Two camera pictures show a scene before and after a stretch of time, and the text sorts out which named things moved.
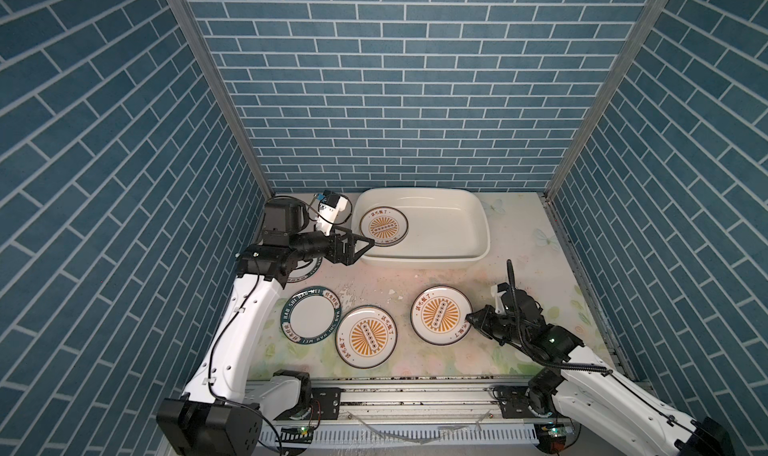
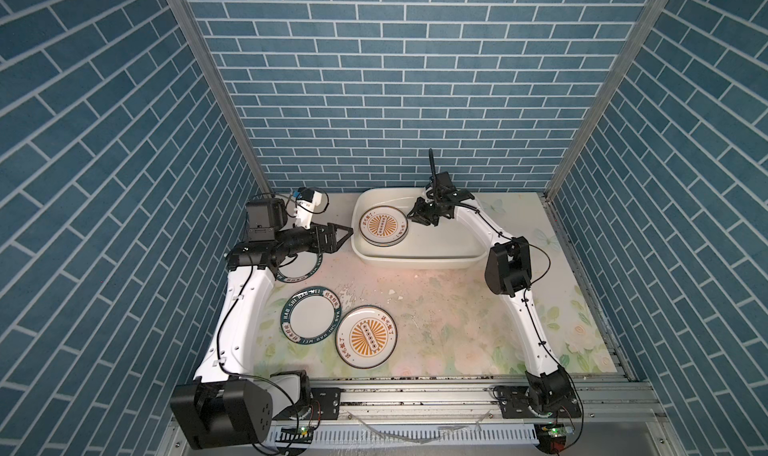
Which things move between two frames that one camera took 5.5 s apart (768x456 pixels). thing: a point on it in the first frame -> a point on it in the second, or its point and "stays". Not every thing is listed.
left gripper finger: (358, 237) -> (332, 228)
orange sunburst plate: (385, 225) stays
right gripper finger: (477, 318) -> (416, 215)
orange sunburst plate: (365, 336) stays
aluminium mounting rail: (411, 400) stays
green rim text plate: (311, 315) stays
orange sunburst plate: (439, 315) -> (383, 225)
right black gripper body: (498, 324) -> (430, 211)
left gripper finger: (358, 254) -> (335, 244)
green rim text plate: (302, 273) stays
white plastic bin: (448, 228) stays
